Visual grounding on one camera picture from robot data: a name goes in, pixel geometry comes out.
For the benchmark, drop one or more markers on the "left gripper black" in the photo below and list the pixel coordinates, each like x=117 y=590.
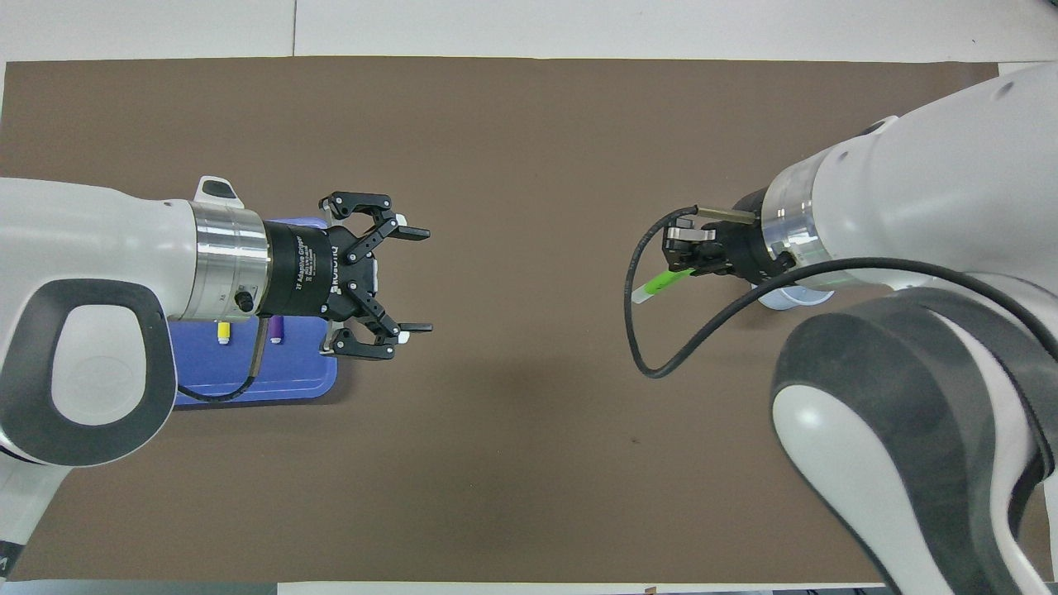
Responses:
x=306 y=268

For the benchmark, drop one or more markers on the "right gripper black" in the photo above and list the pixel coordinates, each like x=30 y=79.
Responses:
x=756 y=248

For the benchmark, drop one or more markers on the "green marker pen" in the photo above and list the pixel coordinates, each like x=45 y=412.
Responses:
x=661 y=283

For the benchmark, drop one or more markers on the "purple marker pen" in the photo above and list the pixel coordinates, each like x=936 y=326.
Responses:
x=277 y=330

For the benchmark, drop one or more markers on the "yellow marker pen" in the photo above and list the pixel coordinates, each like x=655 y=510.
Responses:
x=223 y=333

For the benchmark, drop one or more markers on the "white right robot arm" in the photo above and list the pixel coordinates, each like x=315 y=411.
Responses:
x=909 y=182

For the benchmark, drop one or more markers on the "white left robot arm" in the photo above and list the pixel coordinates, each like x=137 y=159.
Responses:
x=83 y=248

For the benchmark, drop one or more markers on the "translucent plastic cup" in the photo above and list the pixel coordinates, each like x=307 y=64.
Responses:
x=781 y=299

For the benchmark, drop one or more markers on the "blue plastic tray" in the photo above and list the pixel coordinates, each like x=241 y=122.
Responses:
x=289 y=372

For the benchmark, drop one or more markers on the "brown table mat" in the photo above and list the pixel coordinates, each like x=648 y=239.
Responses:
x=529 y=454

